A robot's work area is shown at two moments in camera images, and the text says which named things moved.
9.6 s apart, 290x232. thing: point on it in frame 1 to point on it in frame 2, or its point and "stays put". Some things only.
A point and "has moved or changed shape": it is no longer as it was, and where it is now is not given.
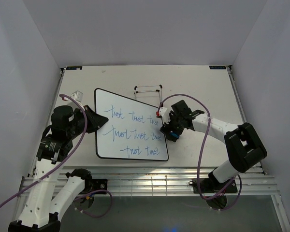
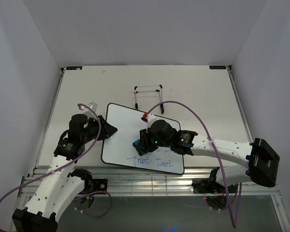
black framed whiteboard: [133, 130] has moved or changed shape
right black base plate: [210, 185] stays put
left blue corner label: [74, 67] stays put
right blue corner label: [217, 67] stays put
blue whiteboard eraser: [174, 135] has moved or changed shape
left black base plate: [92, 184] stays put
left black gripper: [99, 120] to [106, 129]
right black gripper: [166, 132] to [145, 144]
